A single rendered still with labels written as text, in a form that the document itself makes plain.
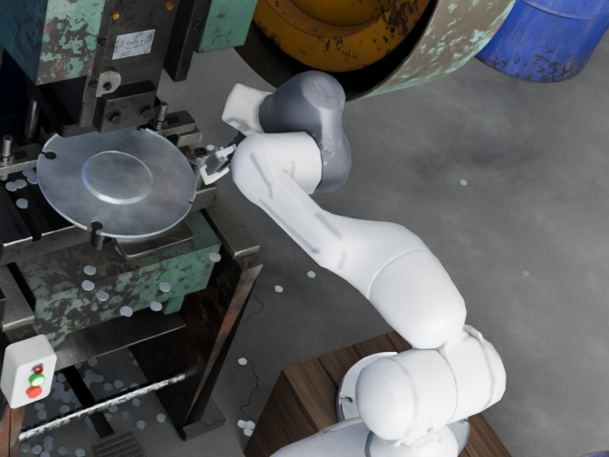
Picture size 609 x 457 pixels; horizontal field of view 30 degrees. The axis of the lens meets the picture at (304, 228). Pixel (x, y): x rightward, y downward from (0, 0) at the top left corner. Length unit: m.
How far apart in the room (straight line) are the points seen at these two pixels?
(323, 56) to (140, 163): 0.39
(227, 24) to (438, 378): 0.75
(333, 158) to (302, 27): 0.47
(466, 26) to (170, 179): 0.64
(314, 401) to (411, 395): 0.96
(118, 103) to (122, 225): 0.22
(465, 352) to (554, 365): 1.70
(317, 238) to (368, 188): 1.86
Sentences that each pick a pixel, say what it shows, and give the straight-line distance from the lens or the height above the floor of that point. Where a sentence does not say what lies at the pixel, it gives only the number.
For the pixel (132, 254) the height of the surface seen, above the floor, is 0.78.
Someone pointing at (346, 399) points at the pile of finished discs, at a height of 0.37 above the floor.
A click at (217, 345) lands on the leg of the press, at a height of 0.36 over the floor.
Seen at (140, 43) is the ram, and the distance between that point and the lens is 1.94.
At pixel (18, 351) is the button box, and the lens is 2.03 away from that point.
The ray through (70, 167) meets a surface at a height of 0.78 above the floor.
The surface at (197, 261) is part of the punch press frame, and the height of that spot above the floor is 0.61.
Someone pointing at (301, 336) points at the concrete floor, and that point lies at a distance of 2.98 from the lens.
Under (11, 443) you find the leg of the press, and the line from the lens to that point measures 2.35.
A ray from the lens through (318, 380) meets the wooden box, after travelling 2.47.
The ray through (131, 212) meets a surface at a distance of 2.05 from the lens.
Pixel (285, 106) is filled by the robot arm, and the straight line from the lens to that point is 1.70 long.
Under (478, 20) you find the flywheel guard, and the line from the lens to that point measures 1.85.
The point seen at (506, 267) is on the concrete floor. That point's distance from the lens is 3.41.
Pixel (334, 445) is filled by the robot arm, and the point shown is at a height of 0.90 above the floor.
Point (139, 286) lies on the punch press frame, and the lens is 2.20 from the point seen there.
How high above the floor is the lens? 2.29
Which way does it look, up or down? 45 degrees down
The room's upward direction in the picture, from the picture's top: 23 degrees clockwise
